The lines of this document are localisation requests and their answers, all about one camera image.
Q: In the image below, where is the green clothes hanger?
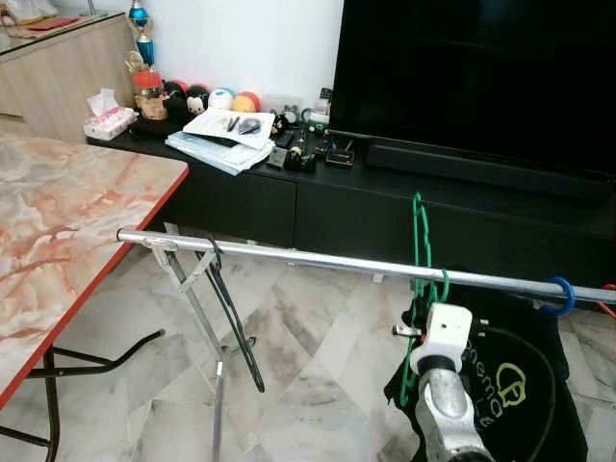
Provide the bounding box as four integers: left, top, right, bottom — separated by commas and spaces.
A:
398, 192, 451, 407

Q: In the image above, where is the blue clothes hanger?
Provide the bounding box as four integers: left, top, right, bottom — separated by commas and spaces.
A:
542, 276, 577, 318

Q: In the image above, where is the red clothes hanger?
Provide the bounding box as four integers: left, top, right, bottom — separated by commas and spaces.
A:
597, 282, 616, 319

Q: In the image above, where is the black television console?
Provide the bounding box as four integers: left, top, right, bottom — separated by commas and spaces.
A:
87, 130, 616, 290

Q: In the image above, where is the black shirt green logo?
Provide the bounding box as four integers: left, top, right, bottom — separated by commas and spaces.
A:
383, 279, 590, 462

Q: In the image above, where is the black soundbar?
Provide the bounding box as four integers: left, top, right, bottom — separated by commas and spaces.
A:
366, 142, 616, 203

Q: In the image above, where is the small black box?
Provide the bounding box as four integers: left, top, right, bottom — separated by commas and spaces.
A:
324, 146, 355, 167

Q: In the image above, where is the black tape dispenser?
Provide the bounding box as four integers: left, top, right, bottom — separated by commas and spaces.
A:
287, 146, 319, 172

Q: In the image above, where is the clear plastic bottle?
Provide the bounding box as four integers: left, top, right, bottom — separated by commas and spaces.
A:
315, 87, 335, 124

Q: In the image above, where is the stack of papers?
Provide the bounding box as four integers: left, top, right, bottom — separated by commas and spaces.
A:
166, 108, 278, 177

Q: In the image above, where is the black television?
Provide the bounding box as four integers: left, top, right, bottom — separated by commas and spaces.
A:
327, 0, 616, 184

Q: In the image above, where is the red yellow plush ball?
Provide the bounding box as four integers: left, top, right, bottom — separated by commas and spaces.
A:
232, 90, 263, 115

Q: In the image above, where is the blue white plush ball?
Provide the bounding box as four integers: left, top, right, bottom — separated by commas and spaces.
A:
208, 88, 235, 112

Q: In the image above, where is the black mouse plush toy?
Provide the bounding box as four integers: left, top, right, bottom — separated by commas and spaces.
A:
181, 84, 213, 121

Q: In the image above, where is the red edged marble table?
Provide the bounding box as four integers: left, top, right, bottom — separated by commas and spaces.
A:
0, 132, 190, 462

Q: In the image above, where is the red lidded jar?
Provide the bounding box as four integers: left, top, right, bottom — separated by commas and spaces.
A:
133, 67, 167, 105

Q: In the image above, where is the pink tissue box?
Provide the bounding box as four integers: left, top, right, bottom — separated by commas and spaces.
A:
82, 88, 138, 141

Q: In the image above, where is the blue gold trophy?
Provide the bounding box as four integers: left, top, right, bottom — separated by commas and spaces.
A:
127, 0, 157, 68

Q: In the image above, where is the light wooden cabinet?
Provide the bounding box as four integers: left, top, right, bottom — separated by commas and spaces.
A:
0, 10, 138, 145

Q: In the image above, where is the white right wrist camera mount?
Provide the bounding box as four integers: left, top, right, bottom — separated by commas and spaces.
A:
408, 303, 475, 376

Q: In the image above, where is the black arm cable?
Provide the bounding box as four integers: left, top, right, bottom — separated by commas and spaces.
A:
470, 322, 561, 462

